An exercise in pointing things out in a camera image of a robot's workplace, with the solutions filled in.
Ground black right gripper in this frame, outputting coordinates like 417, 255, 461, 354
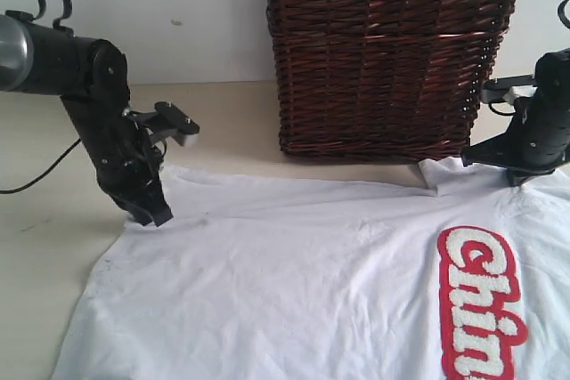
460, 99, 569, 187

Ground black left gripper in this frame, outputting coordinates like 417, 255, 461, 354
97, 125, 174, 226

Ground white t-shirt with red logo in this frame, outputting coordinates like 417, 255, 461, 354
53, 158, 569, 379

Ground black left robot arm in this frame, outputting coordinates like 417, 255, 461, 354
1, 15, 173, 226

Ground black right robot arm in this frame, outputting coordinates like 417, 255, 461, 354
460, 49, 569, 186

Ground dark brown wicker basket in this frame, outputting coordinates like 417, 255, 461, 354
266, 0, 517, 161

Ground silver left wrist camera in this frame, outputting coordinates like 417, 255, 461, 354
123, 101, 200, 148

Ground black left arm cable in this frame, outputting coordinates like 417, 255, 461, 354
0, 0, 166, 195

